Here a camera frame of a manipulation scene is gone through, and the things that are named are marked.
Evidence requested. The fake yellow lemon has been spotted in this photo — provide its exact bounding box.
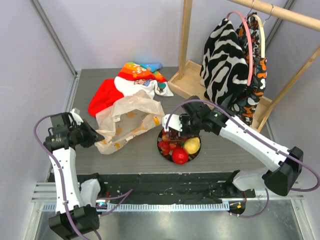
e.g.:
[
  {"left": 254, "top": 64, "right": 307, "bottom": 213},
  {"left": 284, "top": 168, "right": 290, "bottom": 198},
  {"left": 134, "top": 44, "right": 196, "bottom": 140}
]
[{"left": 183, "top": 137, "right": 201, "bottom": 155}]

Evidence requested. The fake dark grape bunch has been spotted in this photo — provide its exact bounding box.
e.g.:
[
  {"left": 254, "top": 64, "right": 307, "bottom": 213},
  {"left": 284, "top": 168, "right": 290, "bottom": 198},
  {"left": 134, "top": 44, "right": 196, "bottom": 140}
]
[{"left": 168, "top": 131, "right": 182, "bottom": 142}]

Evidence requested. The fake red apple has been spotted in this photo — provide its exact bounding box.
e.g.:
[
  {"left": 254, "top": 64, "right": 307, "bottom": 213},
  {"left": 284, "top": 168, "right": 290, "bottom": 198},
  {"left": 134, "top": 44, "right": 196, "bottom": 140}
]
[{"left": 171, "top": 147, "right": 189, "bottom": 165}]

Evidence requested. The translucent plastic bag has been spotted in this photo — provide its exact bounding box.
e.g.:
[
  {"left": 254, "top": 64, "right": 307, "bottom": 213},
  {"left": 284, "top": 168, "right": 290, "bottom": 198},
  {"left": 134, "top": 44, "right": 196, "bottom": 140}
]
[{"left": 95, "top": 90, "right": 165, "bottom": 155}]

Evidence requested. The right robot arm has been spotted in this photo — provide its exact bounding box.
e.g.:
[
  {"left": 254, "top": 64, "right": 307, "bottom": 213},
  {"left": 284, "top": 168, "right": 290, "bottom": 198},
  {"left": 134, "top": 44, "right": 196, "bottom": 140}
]
[{"left": 178, "top": 96, "right": 304, "bottom": 198}]

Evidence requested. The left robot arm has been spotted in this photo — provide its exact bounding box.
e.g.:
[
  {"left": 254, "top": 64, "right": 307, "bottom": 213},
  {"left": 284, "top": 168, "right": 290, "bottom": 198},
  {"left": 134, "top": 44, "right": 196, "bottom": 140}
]
[{"left": 43, "top": 108, "right": 107, "bottom": 240}]

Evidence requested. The black rimmed beige plate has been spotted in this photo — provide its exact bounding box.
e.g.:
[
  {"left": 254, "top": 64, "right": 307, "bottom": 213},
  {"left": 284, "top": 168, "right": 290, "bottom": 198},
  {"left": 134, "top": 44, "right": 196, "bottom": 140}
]
[{"left": 156, "top": 129, "right": 202, "bottom": 165}]

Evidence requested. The wooden clothes rack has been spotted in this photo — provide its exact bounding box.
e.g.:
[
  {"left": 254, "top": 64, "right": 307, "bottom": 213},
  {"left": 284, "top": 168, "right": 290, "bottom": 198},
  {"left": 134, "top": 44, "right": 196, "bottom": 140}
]
[{"left": 168, "top": 0, "right": 320, "bottom": 132}]

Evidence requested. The black orange patterned garment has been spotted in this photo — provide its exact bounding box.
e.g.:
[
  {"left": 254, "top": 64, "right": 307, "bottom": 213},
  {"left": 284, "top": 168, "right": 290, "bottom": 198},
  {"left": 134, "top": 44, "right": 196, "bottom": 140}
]
[{"left": 229, "top": 12, "right": 267, "bottom": 126}]

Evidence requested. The black white zebra garment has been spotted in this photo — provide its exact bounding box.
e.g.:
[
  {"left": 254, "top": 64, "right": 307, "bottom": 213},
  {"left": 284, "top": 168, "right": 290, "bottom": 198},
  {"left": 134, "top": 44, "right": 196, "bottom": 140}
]
[{"left": 200, "top": 18, "right": 249, "bottom": 108}]

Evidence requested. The colourful rainbow cartoon shirt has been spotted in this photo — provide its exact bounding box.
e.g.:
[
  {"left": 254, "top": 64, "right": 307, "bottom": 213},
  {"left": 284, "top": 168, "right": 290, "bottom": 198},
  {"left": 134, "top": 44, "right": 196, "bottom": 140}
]
[{"left": 87, "top": 62, "right": 174, "bottom": 117}]

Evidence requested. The pink hanger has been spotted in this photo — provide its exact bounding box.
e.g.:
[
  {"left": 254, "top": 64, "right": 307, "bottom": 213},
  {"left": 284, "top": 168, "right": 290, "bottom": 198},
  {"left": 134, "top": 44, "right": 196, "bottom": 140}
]
[{"left": 226, "top": 10, "right": 254, "bottom": 86}]

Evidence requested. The cream hanger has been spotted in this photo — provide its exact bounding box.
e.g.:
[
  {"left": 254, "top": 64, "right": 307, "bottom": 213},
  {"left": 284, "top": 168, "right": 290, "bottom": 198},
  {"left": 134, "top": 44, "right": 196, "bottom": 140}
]
[{"left": 252, "top": 13, "right": 266, "bottom": 58}]

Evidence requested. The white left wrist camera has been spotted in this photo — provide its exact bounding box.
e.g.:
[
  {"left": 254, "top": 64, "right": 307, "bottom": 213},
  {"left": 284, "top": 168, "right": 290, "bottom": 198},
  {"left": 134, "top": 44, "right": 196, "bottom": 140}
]
[{"left": 69, "top": 108, "right": 84, "bottom": 126}]

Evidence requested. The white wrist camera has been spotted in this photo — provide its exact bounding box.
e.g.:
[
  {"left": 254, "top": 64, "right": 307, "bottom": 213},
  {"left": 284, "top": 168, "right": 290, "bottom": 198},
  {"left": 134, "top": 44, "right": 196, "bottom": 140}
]
[
  {"left": 162, "top": 114, "right": 183, "bottom": 132},
  {"left": 69, "top": 108, "right": 84, "bottom": 126}
]

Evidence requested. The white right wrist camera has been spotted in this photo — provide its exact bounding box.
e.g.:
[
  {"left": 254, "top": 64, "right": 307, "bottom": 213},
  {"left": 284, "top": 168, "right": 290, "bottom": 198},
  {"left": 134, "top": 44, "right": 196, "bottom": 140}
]
[{"left": 162, "top": 114, "right": 183, "bottom": 132}]

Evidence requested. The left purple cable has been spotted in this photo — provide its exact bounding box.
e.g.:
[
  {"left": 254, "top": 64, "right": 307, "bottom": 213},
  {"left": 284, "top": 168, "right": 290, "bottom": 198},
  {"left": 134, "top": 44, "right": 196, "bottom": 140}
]
[{"left": 33, "top": 113, "right": 102, "bottom": 240}]

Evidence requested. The purple cable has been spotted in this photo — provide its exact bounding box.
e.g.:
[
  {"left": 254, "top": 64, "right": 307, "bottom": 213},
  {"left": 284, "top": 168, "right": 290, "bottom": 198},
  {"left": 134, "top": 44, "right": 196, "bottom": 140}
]
[
  {"left": 164, "top": 99, "right": 320, "bottom": 218},
  {"left": 33, "top": 113, "right": 102, "bottom": 240}
]

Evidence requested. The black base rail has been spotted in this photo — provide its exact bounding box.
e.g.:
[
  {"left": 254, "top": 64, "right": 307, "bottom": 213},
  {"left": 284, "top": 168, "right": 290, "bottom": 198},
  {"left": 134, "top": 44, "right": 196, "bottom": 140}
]
[{"left": 98, "top": 172, "right": 256, "bottom": 205}]

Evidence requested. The white slotted cable duct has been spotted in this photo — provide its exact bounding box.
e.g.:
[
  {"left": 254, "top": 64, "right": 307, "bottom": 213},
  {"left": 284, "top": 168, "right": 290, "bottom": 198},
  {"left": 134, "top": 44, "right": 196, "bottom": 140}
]
[{"left": 43, "top": 202, "right": 230, "bottom": 212}]

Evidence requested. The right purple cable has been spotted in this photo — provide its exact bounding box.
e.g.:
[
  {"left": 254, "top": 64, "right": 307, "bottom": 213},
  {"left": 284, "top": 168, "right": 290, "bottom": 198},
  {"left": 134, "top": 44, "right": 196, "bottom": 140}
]
[{"left": 164, "top": 99, "right": 320, "bottom": 218}]

